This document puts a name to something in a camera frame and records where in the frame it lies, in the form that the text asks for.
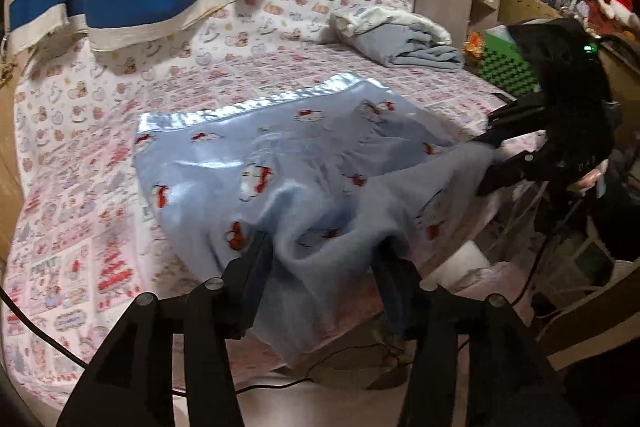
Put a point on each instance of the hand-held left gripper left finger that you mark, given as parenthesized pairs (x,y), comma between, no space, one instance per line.
(250,277)

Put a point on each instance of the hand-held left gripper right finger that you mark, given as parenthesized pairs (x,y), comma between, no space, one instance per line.
(396,289)

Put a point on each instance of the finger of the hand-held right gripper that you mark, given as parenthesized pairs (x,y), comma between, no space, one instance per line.
(515,122)
(510,172)

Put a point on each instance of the person's right hand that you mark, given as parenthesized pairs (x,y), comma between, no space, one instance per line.
(592,177)

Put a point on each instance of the green ridged box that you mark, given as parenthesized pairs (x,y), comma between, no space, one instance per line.
(505,62)

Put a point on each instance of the folded grey-blue blanket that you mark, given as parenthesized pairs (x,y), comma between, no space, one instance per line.
(400,42)

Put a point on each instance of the pink printed blanket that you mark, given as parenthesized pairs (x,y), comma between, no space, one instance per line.
(65,217)

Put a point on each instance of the wooden bed frame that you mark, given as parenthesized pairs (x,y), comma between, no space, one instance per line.
(9,147)

